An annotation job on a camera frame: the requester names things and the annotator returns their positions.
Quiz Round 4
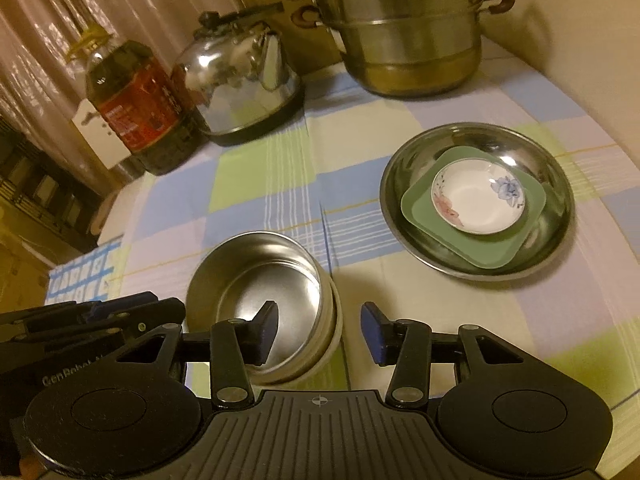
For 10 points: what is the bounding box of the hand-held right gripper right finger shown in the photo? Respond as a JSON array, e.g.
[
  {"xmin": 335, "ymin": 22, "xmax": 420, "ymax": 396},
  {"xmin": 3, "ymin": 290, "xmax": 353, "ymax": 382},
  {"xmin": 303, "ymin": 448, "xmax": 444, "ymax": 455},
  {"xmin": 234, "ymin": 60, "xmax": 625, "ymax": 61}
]
[{"xmin": 360, "ymin": 301, "xmax": 527, "ymax": 405}]

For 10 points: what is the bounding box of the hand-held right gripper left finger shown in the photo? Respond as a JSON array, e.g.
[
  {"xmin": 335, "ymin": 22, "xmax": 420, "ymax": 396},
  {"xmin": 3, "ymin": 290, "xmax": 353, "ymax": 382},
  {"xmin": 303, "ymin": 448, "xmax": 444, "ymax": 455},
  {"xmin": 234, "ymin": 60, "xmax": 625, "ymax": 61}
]
[{"xmin": 115, "ymin": 301, "xmax": 279, "ymax": 405}]

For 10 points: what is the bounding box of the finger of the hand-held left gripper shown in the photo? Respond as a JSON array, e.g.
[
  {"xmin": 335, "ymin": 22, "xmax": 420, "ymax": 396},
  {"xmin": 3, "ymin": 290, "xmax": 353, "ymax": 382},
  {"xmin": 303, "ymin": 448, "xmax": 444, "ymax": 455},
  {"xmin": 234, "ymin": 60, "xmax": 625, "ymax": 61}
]
[
  {"xmin": 0, "ymin": 324, "xmax": 151, "ymax": 358},
  {"xmin": 0, "ymin": 296, "xmax": 187, "ymax": 335}
]

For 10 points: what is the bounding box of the plain white bowl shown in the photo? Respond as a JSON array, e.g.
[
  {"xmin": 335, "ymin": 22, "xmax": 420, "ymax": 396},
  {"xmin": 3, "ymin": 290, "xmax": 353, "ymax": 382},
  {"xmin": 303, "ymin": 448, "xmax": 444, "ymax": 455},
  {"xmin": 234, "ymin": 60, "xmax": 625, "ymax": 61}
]
[{"xmin": 277, "ymin": 280, "xmax": 345, "ymax": 387}]

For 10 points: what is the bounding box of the stainless steel bowl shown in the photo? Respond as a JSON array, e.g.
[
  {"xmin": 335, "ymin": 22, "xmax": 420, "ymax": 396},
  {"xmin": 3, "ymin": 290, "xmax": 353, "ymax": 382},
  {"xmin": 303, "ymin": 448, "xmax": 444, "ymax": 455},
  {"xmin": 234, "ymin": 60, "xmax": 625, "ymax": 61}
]
[{"xmin": 184, "ymin": 230, "xmax": 334, "ymax": 377}]

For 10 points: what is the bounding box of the green square plate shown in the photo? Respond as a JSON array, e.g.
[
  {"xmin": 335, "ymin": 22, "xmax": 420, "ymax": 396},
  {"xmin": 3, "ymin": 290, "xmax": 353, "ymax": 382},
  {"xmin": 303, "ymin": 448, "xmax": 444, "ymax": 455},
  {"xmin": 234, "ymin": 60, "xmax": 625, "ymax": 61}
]
[{"xmin": 400, "ymin": 146, "xmax": 546, "ymax": 269}]

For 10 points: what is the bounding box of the small floral white dish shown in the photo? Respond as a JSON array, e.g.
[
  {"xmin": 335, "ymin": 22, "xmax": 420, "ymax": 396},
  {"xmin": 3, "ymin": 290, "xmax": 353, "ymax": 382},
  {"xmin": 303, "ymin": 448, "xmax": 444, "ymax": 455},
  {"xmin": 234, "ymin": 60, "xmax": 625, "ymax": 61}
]
[{"xmin": 431, "ymin": 160, "xmax": 529, "ymax": 236}]

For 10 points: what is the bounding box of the round stainless steel plate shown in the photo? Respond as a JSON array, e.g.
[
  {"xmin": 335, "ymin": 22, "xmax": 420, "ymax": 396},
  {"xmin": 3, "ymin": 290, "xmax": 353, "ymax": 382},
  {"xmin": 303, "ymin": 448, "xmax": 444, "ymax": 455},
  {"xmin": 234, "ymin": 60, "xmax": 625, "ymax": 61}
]
[{"xmin": 379, "ymin": 122, "xmax": 575, "ymax": 281}]

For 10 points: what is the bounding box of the blue patterned cloth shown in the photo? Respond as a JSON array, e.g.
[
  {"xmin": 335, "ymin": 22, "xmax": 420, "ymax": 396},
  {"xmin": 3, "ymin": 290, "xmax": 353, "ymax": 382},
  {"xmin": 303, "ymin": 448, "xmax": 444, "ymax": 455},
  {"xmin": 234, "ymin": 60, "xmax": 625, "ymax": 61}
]
[{"xmin": 44, "ymin": 236, "xmax": 124, "ymax": 307}]

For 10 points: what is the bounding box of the dark storage rack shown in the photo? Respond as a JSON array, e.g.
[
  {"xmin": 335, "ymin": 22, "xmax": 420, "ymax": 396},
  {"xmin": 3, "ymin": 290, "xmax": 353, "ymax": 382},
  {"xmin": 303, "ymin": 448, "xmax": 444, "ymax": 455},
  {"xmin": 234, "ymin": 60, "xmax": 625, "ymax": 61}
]
[{"xmin": 0, "ymin": 114, "xmax": 109, "ymax": 254}]

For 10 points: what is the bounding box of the checked tablecloth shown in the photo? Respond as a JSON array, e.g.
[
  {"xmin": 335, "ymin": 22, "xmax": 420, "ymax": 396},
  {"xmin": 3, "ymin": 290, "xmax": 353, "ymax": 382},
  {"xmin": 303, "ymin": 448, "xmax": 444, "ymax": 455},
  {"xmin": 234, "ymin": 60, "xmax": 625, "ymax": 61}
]
[{"xmin": 44, "ymin": 35, "xmax": 640, "ymax": 413}]

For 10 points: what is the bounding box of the cooking oil bottle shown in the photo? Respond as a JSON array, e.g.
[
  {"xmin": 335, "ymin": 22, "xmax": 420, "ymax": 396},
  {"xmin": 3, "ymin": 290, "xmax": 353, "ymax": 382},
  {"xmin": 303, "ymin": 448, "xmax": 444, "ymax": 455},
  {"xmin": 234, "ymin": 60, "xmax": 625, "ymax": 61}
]
[{"xmin": 65, "ymin": 25, "xmax": 209, "ymax": 177}]

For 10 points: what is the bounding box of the stainless steel kettle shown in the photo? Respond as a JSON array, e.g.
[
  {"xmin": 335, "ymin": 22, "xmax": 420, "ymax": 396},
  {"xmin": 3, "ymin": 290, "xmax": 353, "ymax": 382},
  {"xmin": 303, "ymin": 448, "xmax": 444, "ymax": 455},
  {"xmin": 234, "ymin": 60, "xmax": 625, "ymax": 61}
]
[{"xmin": 172, "ymin": 2, "xmax": 306, "ymax": 148}]

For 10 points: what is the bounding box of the sheer pink curtain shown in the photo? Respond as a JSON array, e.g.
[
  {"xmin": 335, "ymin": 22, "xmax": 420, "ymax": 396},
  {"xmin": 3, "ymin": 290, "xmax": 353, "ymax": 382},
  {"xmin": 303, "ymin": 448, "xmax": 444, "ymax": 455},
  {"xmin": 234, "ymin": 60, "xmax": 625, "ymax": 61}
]
[{"xmin": 0, "ymin": 0, "xmax": 242, "ymax": 197}]

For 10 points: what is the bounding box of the stainless steel steamer pot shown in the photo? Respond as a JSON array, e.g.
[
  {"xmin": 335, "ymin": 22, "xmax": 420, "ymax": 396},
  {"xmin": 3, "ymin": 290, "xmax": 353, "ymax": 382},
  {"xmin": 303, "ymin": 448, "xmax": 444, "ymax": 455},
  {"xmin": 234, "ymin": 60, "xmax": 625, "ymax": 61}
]
[{"xmin": 280, "ymin": 0, "xmax": 517, "ymax": 99}]

